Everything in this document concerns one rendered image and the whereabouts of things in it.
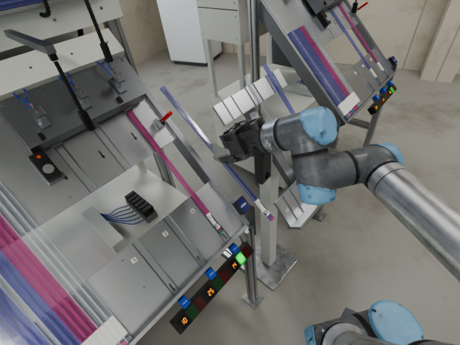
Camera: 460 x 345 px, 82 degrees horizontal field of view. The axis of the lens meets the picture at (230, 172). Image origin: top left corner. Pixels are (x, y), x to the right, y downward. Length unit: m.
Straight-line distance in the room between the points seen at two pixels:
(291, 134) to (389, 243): 1.44
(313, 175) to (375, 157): 0.13
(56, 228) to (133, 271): 0.60
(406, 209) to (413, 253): 1.39
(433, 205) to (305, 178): 0.21
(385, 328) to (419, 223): 0.32
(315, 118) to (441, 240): 0.27
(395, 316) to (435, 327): 0.95
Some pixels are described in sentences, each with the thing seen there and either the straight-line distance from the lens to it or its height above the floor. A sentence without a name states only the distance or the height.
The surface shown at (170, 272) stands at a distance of 0.84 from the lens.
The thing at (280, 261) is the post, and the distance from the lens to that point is 1.67.
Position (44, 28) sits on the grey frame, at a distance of 0.90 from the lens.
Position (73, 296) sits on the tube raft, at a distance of 0.81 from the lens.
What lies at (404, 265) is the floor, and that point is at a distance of 1.85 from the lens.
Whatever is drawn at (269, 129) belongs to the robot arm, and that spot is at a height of 1.15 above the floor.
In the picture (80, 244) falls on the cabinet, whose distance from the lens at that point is 1.23.
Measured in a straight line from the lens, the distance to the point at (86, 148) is 0.86.
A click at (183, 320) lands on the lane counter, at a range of 0.88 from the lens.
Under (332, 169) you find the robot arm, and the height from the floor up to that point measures 1.10.
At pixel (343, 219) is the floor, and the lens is 1.92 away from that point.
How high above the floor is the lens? 1.47
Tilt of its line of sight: 42 degrees down
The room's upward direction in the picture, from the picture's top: 7 degrees counter-clockwise
